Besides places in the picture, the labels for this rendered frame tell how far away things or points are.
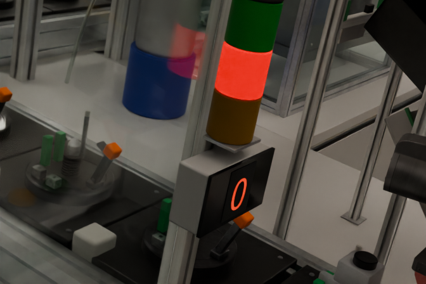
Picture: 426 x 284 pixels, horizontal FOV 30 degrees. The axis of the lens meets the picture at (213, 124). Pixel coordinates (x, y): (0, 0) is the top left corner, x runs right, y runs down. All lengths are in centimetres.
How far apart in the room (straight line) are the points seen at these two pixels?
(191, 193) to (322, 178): 98
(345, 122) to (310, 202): 52
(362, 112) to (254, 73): 145
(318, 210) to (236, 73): 87
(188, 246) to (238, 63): 23
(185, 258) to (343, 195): 84
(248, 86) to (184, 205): 14
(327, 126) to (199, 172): 128
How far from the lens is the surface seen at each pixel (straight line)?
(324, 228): 156
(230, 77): 78
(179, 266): 90
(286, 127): 198
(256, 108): 80
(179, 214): 82
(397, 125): 120
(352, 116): 216
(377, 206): 170
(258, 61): 78
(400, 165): 91
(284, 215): 129
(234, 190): 83
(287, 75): 201
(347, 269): 101
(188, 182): 80
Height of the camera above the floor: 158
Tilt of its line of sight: 22 degrees down
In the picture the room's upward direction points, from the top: 12 degrees clockwise
